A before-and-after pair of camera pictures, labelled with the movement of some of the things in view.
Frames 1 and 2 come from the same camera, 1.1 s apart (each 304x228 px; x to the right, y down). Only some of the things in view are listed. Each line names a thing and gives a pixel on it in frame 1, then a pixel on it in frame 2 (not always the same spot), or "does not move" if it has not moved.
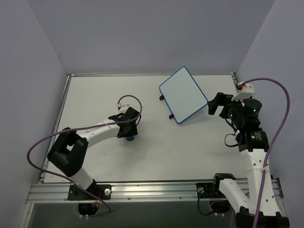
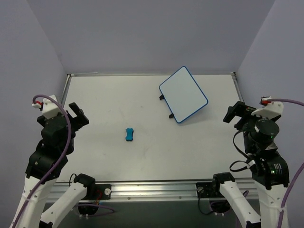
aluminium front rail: [55, 192] does not move
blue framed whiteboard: [182, 95] does not move
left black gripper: [131, 128] → [77, 119]
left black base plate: [100, 191] does not move
